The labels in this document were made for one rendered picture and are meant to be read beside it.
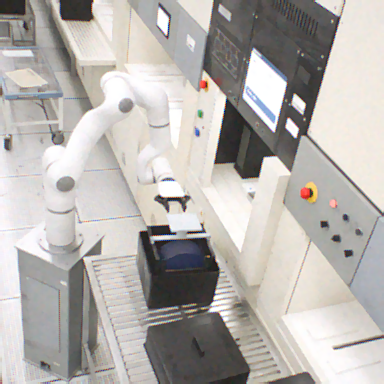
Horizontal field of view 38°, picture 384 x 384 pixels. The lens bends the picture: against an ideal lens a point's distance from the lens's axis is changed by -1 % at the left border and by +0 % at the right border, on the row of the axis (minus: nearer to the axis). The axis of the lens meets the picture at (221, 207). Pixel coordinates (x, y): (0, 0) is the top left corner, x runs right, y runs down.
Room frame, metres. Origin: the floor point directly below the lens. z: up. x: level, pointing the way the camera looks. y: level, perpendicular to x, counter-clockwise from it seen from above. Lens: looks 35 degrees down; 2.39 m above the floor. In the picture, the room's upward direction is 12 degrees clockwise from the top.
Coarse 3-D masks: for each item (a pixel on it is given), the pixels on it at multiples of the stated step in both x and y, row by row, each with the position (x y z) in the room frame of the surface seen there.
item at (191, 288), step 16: (144, 240) 1.77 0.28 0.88; (144, 256) 1.63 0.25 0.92; (144, 272) 1.61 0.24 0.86; (144, 288) 1.59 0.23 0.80; (160, 288) 1.53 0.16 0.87; (176, 288) 1.56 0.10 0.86; (192, 288) 1.58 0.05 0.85; (208, 288) 1.61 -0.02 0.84; (160, 304) 1.53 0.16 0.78; (176, 304) 1.56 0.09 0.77
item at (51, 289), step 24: (24, 240) 1.75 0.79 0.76; (96, 240) 1.85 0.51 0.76; (24, 264) 1.70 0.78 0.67; (48, 264) 1.67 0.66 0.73; (72, 264) 1.67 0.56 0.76; (24, 288) 1.71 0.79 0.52; (48, 288) 1.67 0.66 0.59; (72, 288) 1.67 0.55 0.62; (24, 312) 1.71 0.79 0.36; (48, 312) 1.67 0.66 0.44; (72, 312) 1.68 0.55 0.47; (96, 312) 1.87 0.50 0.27; (24, 336) 1.71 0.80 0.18; (48, 336) 1.67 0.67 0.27; (72, 336) 1.68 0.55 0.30; (96, 336) 1.88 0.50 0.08; (48, 360) 1.67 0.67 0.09; (72, 360) 1.68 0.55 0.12
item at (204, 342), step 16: (176, 320) 1.40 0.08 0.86; (192, 320) 1.41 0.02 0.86; (208, 320) 1.43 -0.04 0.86; (160, 336) 1.31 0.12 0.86; (176, 336) 1.32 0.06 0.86; (192, 336) 1.34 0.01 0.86; (208, 336) 1.35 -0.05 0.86; (224, 336) 1.37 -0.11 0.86; (160, 352) 1.24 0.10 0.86; (176, 352) 1.25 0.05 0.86; (192, 352) 1.27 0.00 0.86; (208, 352) 1.28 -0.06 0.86; (224, 352) 1.29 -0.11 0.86; (240, 352) 1.31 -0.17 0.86; (160, 368) 1.20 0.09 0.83; (176, 368) 1.19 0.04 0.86; (192, 368) 1.20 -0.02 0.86; (208, 368) 1.21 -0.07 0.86; (224, 368) 1.23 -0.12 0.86; (240, 368) 1.24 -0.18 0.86
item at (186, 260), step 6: (186, 252) 1.62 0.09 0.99; (174, 258) 1.61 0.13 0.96; (180, 258) 1.62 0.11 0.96; (186, 258) 1.63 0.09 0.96; (192, 258) 1.64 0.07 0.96; (198, 258) 1.65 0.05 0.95; (168, 264) 1.60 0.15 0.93; (174, 264) 1.61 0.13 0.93; (180, 264) 1.62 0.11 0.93; (186, 264) 1.63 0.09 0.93; (192, 264) 1.64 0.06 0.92; (198, 264) 1.65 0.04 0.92
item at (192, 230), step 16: (176, 224) 1.66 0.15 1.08; (192, 224) 1.68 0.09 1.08; (160, 240) 1.65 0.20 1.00; (192, 240) 1.82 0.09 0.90; (208, 240) 1.73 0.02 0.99; (208, 256) 1.64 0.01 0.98; (160, 272) 1.56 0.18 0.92; (176, 272) 1.59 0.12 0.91; (192, 272) 1.61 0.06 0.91; (208, 272) 1.64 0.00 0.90
